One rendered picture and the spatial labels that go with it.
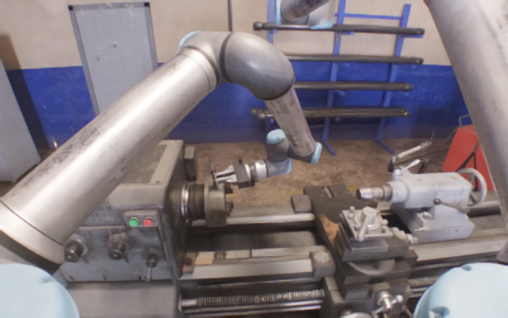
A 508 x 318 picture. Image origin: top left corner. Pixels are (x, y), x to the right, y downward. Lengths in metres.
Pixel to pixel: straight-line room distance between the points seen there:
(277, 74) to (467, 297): 0.49
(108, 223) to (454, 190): 1.67
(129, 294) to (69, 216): 0.95
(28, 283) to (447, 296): 0.40
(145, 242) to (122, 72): 3.48
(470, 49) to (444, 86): 5.03
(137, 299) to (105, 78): 3.61
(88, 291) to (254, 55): 1.25
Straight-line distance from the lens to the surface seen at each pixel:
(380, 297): 1.30
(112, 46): 4.35
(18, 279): 0.35
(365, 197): 1.44
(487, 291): 0.34
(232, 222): 1.56
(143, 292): 1.36
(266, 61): 0.58
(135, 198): 1.06
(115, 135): 0.47
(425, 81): 5.25
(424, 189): 1.55
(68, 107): 4.97
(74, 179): 0.45
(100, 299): 1.43
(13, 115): 4.66
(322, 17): 1.09
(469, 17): 0.51
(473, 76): 0.48
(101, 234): 1.18
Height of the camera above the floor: 1.89
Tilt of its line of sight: 29 degrees down
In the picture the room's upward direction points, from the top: straight up
